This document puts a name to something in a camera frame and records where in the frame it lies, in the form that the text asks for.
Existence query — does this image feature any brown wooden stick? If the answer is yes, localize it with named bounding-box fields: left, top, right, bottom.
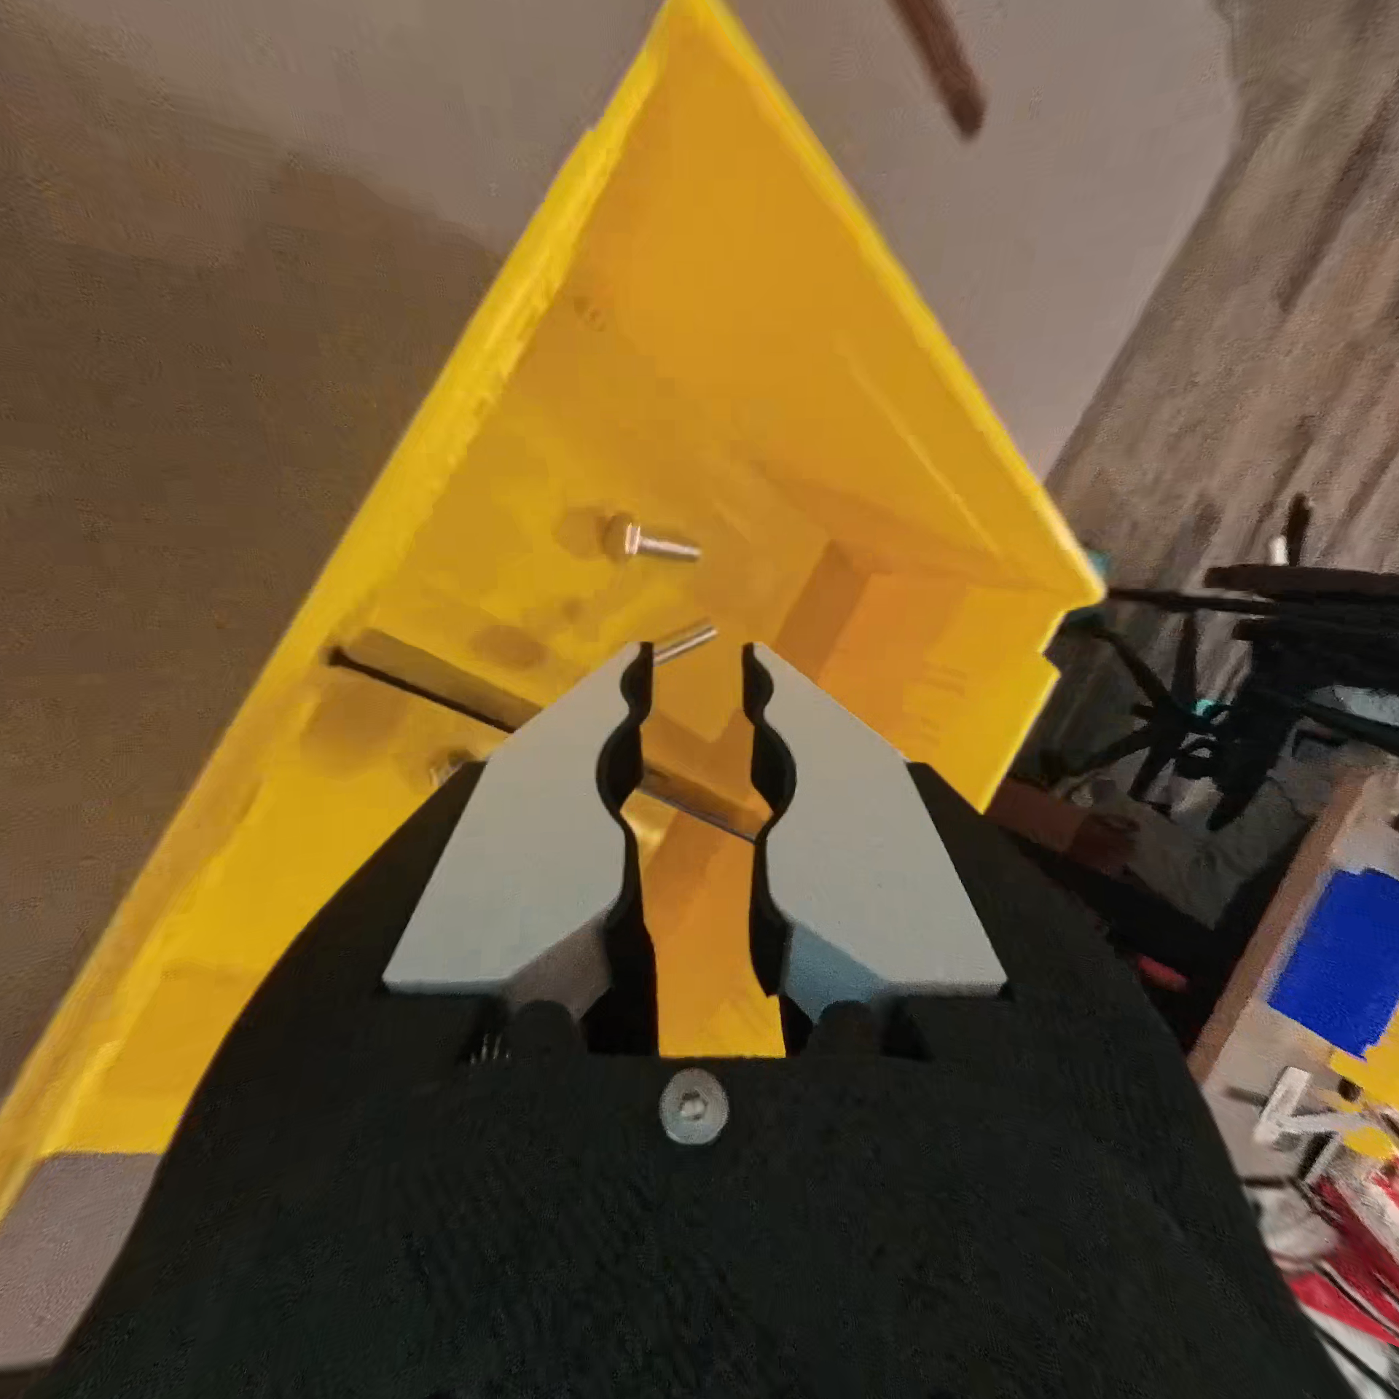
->
left=895, top=0, right=988, bottom=141

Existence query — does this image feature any blue plastic bin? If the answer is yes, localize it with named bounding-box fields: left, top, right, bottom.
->
left=1271, top=866, right=1399, bottom=1059

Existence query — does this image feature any black office chair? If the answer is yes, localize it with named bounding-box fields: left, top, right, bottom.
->
left=1043, top=491, right=1399, bottom=837

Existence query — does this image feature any yellow plastic bin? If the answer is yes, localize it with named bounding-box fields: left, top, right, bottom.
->
left=0, top=0, right=1108, bottom=1217

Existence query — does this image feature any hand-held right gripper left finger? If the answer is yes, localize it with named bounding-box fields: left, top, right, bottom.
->
left=380, top=641, right=660, bottom=997

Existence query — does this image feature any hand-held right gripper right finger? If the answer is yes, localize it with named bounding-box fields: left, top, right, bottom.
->
left=741, top=641, right=1010, bottom=1002

